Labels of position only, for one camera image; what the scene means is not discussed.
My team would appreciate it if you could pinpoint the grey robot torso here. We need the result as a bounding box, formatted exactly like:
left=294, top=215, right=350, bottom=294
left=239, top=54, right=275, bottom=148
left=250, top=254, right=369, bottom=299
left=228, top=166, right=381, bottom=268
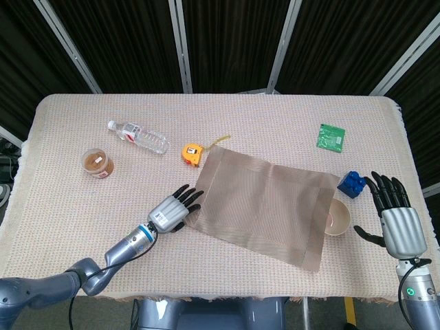
left=132, top=297, right=289, bottom=330

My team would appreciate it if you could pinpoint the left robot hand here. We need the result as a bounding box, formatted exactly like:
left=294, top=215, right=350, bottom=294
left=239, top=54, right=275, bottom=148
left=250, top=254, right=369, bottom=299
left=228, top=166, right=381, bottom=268
left=146, top=184, right=205, bottom=235

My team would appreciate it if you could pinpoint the green foil packet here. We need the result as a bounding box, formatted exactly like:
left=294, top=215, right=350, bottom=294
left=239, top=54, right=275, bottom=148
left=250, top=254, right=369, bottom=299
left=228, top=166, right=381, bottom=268
left=316, top=123, right=346, bottom=153

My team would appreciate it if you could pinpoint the yellow tape measure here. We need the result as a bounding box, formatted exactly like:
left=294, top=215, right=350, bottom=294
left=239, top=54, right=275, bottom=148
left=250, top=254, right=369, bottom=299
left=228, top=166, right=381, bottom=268
left=181, top=134, right=230, bottom=168

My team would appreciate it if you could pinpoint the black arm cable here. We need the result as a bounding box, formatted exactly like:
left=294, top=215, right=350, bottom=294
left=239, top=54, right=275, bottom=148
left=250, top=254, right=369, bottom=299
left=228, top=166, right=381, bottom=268
left=67, top=236, right=159, bottom=330
left=397, top=258, right=432, bottom=330

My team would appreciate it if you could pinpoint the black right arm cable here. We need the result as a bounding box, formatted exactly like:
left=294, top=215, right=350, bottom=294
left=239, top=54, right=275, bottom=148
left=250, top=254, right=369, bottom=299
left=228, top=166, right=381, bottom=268
left=397, top=258, right=432, bottom=330

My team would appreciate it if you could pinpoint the blue toy brick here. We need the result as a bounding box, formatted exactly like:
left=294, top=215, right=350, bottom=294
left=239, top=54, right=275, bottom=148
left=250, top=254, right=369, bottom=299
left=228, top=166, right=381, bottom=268
left=336, top=170, right=367, bottom=199

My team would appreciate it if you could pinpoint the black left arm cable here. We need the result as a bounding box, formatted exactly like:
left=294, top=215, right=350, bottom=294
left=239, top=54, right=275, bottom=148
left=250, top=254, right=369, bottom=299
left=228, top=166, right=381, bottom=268
left=67, top=236, right=159, bottom=330

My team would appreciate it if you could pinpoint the clear plastic water bottle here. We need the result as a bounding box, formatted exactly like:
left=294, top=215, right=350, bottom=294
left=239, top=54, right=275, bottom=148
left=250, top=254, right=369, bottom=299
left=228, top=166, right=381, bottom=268
left=107, top=120, right=171, bottom=155

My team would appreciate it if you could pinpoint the brown woven placemat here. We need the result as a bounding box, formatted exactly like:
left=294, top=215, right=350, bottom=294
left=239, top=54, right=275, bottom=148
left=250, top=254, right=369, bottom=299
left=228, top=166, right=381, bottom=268
left=186, top=146, right=341, bottom=274

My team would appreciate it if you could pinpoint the white screen frame post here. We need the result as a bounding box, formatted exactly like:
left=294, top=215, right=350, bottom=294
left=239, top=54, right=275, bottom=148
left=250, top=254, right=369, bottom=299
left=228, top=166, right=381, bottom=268
left=0, top=125, right=25, bottom=147
left=266, top=0, right=303, bottom=94
left=368, top=13, right=440, bottom=96
left=421, top=181, right=440, bottom=197
left=33, top=0, right=103, bottom=94
left=167, top=0, right=193, bottom=94

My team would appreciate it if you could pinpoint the light brown bowl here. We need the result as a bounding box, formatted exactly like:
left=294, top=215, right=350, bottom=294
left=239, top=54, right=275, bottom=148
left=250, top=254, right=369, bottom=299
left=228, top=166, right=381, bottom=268
left=324, top=198, right=351, bottom=237

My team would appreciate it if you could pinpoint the dark equipment with cables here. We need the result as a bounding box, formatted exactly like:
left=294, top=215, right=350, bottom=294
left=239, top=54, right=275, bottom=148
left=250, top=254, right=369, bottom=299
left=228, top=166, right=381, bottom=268
left=0, top=137, right=20, bottom=207

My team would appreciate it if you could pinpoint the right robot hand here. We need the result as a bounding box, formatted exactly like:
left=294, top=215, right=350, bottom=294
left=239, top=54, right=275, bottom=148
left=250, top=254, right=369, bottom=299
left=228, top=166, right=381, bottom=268
left=353, top=171, right=428, bottom=259

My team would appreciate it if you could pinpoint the beige woven tablecloth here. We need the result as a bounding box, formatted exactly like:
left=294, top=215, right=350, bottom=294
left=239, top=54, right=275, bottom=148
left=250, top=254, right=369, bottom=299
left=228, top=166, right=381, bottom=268
left=0, top=93, right=440, bottom=307

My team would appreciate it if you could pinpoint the clear jar of rubber bands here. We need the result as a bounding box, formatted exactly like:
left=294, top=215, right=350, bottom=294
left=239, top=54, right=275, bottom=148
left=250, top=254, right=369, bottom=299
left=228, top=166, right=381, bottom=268
left=81, top=148, right=115, bottom=179

